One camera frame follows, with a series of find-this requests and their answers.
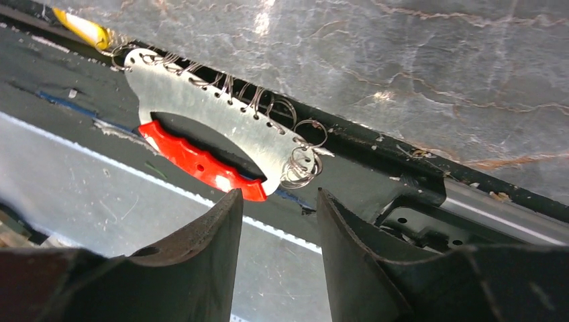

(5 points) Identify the metal keyring holder red handle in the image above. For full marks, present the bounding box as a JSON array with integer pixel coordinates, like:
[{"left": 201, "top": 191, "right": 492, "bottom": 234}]
[{"left": 108, "top": 44, "right": 323, "bottom": 202}]

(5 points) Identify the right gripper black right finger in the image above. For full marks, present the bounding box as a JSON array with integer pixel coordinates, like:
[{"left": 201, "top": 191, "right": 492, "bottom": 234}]
[{"left": 317, "top": 189, "right": 568, "bottom": 321}]

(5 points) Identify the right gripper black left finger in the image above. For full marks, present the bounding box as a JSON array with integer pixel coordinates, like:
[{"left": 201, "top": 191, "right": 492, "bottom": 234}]
[{"left": 1, "top": 189, "right": 244, "bottom": 321}]

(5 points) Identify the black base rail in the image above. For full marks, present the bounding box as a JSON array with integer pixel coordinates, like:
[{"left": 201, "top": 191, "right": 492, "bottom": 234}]
[{"left": 0, "top": 0, "right": 569, "bottom": 248}]

